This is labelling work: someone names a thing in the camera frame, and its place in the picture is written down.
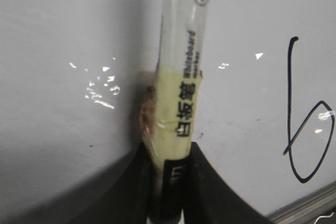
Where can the black and white whiteboard marker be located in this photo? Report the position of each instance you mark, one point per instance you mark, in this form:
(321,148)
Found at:
(168,110)

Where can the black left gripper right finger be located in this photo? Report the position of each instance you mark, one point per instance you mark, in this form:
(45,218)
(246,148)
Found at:
(208,199)

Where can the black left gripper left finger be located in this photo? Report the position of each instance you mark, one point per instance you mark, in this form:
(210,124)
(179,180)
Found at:
(104,200)

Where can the white whiteboard with grey frame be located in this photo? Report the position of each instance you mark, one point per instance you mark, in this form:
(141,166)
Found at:
(73,74)

